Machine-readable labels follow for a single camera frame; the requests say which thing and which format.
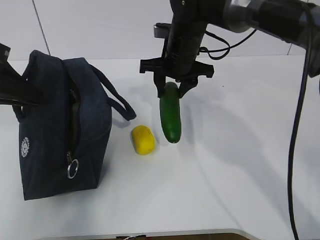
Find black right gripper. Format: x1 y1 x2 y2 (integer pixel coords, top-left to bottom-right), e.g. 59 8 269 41
139 0 214 99

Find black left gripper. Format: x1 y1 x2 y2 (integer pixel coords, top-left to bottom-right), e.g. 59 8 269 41
0 43 42 107

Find dark green cucumber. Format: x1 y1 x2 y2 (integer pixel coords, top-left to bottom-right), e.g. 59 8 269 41
159 82 182 144

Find yellow lemon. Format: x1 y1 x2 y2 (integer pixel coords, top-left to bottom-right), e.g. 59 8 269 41
131 125 156 156

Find navy blue lunch bag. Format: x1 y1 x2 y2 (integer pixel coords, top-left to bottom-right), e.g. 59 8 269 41
13 50 136 201

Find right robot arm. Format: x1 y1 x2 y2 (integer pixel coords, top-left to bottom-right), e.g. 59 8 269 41
139 0 320 97

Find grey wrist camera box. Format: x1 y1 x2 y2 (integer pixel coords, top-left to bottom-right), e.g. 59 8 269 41
153 22 171 39

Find metal zipper pull ring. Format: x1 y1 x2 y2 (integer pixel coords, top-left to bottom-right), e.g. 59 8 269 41
66 159 80 179

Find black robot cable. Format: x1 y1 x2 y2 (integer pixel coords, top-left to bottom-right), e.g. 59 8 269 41
287 2 316 240

